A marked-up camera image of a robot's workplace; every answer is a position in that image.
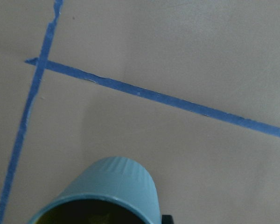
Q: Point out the teal mug yellow inside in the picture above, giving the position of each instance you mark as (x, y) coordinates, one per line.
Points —
(118, 180)

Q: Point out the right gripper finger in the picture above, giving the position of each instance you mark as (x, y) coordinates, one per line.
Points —
(167, 219)

